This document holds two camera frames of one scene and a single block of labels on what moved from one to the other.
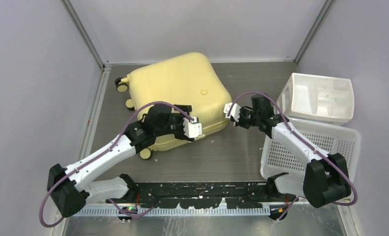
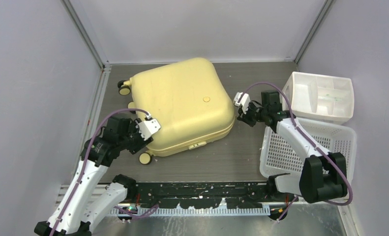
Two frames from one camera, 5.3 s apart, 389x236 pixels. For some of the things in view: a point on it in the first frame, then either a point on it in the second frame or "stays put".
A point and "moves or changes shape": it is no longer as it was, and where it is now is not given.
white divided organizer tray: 320,98 stays put
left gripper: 180,134 → 140,142
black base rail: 204,194 stays put
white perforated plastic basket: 276,158 stays put
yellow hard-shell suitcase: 186,79 moves or changes shape
